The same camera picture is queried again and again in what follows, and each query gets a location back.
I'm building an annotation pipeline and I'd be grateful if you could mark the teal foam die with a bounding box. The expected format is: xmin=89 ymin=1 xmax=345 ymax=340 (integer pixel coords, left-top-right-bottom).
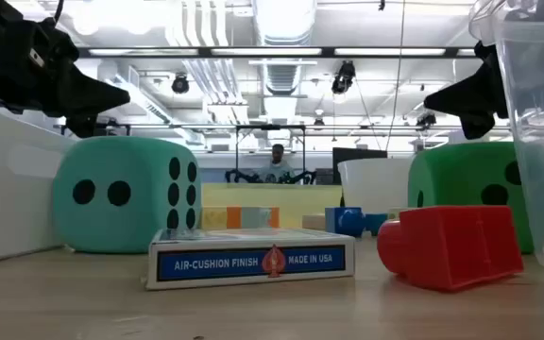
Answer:
xmin=52 ymin=136 xmax=202 ymax=255

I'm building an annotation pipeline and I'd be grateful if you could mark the black background station frame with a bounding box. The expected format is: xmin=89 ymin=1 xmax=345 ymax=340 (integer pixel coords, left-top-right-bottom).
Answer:
xmin=235 ymin=124 xmax=307 ymax=174

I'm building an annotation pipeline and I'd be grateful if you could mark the mint small toy block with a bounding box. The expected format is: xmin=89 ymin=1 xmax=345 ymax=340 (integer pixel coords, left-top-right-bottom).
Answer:
xmin=241 ymin=206 xmax=272 ymax=230

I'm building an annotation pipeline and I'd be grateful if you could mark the thin hanging cable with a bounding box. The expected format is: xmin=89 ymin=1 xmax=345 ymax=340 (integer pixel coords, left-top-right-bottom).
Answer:
xmin=384 ymin=0 xmax=406 ymax=152

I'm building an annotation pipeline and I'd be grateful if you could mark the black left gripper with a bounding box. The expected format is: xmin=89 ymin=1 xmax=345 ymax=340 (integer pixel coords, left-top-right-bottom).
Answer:
xmin=0 ymin=0 xmax=131 ymax=139

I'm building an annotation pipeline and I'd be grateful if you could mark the orange curved toy block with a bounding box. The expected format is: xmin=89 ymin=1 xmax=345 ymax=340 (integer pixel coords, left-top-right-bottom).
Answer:
xmin=226 ymin=206 xmax=281 ymax=230

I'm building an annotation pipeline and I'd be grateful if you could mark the person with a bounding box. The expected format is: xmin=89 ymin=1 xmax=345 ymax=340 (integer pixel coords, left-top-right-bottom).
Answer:
xmin=256 ymin=144 xmax=298 ymax=184

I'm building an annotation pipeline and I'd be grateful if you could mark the yellow translucent bin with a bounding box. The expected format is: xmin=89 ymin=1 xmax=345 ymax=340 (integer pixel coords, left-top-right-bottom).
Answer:
xmin=200 ymin=182 xmax=344 ymax=230

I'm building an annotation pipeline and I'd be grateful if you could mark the black overhead camera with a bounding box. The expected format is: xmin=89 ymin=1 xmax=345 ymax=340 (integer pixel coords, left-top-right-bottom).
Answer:
xmin=331 ymin=59 xmax=356 ymax=94

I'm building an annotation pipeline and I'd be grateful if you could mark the black ceiling spotlight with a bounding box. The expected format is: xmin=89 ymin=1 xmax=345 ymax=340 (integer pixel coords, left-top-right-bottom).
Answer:
xmin=171 ymin=73 xmax=191 ymax=94
xmin=416 ymin=111 xmax=438 ymax=129

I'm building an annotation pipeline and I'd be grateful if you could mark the dark blue toy block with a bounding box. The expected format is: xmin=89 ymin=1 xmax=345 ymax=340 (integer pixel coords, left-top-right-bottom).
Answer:
xmin=324 ymin=206 xmax=366 ymax=238

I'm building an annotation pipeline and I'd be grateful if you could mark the teal toy block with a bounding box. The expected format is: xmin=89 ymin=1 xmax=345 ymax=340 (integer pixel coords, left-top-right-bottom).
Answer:
xmin=365 ymin=212 xmax=389 ymax=236

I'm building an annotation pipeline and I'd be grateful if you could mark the playing card box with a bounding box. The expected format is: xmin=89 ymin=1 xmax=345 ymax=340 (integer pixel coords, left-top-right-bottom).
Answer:
xmin=144 ymin=228 xmax=356 ymax=291

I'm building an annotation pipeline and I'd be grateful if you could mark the white round cup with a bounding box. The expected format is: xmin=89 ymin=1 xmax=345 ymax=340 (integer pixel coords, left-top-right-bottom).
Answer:
xmin=337 ymin=158 xmax=415 ymax=214

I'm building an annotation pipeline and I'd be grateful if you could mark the green foam die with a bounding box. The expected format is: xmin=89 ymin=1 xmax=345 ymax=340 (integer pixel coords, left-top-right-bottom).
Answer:
xmin=407 ymin=141 xmax=536 ymax=255

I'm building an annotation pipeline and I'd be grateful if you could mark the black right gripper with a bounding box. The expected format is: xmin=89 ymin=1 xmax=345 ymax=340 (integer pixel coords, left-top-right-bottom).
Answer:
xmin=423 ymin=40 xmax=544 ymax=141

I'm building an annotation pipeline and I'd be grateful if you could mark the small tan square dish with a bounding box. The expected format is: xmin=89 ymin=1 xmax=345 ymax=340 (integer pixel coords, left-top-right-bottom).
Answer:
xmin=301 ymin=213 xmax=327 ymax=231

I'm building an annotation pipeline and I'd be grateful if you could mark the red stepped toy block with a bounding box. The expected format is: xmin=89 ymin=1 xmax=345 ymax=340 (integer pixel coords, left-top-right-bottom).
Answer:
xmin=376 ymin=205 xmax=525 ymax=292

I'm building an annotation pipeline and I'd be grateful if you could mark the black overhead crossbar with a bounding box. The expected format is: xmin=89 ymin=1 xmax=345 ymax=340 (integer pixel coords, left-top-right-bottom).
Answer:
xmin=76 ymin=45 xmax=476 ymax=59

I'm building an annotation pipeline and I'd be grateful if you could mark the white plastic handled bin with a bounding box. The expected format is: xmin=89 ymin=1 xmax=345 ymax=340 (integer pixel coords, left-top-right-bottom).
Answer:
xmin=0 ymin=104 xmax=77 ymax=265

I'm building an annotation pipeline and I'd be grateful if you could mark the yellow small toy block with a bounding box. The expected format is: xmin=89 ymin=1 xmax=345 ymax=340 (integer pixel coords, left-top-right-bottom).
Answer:
xmin=200 ymin=206 xmax=229 ymax=231

